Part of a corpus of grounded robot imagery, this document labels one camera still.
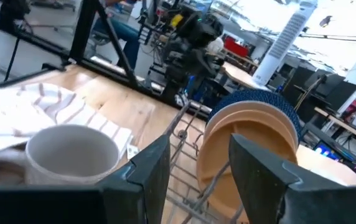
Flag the person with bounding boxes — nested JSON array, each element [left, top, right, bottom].
[[92, 0, 142, 70]]

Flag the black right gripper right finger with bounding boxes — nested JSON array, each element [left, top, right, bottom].
[[228, 133, 356, 224]]

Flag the light peach plate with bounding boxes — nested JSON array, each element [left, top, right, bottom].
[[203, 100, 300, 151]]

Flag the white tower fan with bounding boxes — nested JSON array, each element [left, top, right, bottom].
[[252, 0, 319, 86]]

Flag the black aluminium table frame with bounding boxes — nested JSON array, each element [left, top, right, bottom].
[[0, 0, 212, 116]]

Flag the light wood desk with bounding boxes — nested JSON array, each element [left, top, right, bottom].
[[295, 144, 356, 187]]

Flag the red box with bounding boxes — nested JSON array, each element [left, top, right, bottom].
[[224, 36, 250, 58]]

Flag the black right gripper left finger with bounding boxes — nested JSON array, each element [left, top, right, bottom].
[[96, 134, 172, 224]]

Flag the background wood table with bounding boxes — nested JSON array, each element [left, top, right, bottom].
[[220, 61, 260, 90]]

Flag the white striped dish towel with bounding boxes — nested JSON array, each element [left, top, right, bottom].
[[0, 82, 141, 160]]

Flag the blue spiral patterned plate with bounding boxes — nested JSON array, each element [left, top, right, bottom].
[[208, 89, 302, 141]]

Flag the computer monitor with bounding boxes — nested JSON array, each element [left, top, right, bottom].
[[314, 141, 342, 162]]

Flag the tan divided plate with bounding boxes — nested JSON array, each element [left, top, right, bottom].
[[195, 119, 299, 220]]

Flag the grey patterned ceramic mug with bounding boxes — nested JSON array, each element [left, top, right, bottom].
[[0, 124, 121, 187]]

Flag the grey wire dish rack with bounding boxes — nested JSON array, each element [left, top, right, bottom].
[[161, 100, 251, 224]]

